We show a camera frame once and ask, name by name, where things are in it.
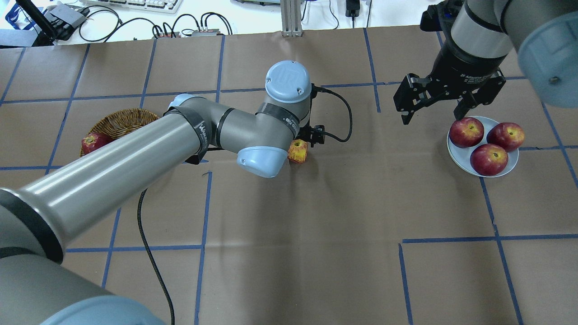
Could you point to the light blue plate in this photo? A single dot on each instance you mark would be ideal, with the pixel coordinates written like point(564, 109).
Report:
point(461, 156)

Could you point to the red apple on plate left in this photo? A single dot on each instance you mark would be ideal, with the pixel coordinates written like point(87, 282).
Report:
point(467, 132)

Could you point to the dark red apple in basket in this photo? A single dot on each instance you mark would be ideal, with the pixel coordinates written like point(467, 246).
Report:
point(94, 141)

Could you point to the red apple on plate near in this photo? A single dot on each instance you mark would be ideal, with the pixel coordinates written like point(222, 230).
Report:
point(488, 159)

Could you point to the red apple on plate far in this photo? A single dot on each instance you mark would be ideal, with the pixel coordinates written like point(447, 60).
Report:
point(509, 136)

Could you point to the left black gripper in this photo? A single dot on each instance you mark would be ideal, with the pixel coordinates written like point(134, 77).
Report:
point(301, 135)

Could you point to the woven wicker basket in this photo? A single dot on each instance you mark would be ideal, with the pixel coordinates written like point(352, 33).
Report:
point(123, 122)

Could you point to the red apple on plate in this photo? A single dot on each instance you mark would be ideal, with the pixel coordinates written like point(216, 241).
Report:
point(509, 136)
point(488, 159)
point(467, 132)

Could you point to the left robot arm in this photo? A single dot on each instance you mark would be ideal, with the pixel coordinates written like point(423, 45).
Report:
point(39, 220)

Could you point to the aluminium frame post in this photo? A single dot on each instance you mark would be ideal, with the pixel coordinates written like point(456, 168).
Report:
point(291, 18)

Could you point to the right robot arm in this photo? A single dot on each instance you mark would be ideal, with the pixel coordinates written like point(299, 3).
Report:
point(479, 34)

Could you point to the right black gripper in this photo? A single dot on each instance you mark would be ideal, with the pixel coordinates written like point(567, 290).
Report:
point(465, 63)

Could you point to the white keyboard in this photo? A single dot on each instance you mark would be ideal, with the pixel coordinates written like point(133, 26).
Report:
point(157, 6)

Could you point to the yellow-red apple from basket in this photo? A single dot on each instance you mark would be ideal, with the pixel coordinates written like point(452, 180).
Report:
point(298, 151)

